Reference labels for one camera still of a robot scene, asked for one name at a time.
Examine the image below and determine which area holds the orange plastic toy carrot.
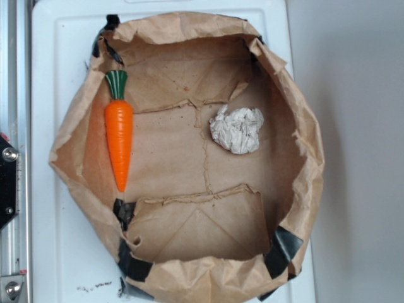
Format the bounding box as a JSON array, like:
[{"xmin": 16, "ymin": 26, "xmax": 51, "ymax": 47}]
[{"xmin": 105, "ymin": 70, "xmax": 133, "ymax": 192}]

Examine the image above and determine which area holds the crumpled white paper ball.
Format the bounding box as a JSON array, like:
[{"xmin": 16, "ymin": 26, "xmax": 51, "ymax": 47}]
[{"xmin": 209, "ymin": 104, "xmax": 264, "ymax": 155}]

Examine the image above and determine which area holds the brown paper bag tray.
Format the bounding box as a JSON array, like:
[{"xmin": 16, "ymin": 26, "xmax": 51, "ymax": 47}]
[{"xmin": 50, "ymin": 12, "xmax": 324, "ymax": 302}]

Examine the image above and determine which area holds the white plastic cutting board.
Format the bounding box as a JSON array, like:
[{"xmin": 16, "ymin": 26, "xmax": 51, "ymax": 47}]
[{"xmin": 31, "ymin": 1, "xmax": 315, "ymax": 302}]

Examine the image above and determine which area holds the black mounting bracket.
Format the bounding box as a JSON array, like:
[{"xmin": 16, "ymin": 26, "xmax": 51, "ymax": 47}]
[{"xmin": 0, "ymin": 133, "xmax": 20, "ymax": 231}]

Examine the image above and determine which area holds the aluminium frame rail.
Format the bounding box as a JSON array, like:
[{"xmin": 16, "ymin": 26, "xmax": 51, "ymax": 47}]
[{"xmin": 1, "ymin": 1, "xmax": 34, "ymax": 302}]

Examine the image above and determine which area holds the silver corner bracket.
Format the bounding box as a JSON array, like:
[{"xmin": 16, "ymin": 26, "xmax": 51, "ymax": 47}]
[{"xmin": 1, "ymin": 275, "xmax": 27, "ymax": 303}]

